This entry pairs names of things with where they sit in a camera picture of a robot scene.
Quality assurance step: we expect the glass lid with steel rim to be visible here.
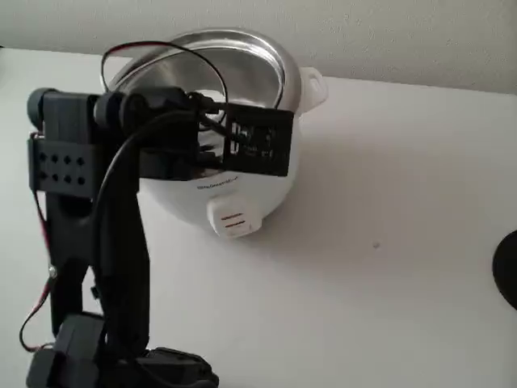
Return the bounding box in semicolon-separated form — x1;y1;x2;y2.
105;26;303;171

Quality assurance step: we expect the thin red black servo wire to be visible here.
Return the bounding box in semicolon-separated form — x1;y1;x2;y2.
100;39;231;107
19;189;57;356

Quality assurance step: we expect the black wrist camera board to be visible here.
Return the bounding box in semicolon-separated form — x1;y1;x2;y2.
197;100;295;178

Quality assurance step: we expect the thick black camera cable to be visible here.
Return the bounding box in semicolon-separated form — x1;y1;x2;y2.
95;111;203;365

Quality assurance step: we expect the white rice cooker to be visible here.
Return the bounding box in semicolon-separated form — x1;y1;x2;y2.
139;66;330;240

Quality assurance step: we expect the black round object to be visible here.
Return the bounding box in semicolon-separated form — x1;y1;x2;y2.
491;230;517;312

